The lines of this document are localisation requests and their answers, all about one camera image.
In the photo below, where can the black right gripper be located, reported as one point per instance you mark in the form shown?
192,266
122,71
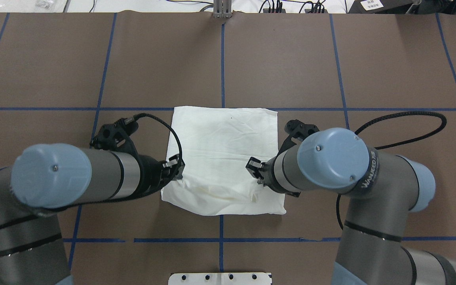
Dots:
266,171

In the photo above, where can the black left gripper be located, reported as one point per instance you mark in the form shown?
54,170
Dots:
148,173

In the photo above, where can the white long-sleeve printed shirt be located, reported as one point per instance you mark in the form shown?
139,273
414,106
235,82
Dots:
216,146

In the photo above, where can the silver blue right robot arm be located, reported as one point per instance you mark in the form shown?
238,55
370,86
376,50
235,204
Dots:
383,189

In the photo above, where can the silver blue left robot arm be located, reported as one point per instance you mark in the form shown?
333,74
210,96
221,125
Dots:
49,178

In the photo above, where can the black box with label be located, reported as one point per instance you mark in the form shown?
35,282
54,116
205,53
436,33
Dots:
380,6

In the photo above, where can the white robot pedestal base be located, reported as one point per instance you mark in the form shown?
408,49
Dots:
230,278

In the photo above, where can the aluminium frame post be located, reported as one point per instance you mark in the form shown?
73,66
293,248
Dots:
222,8

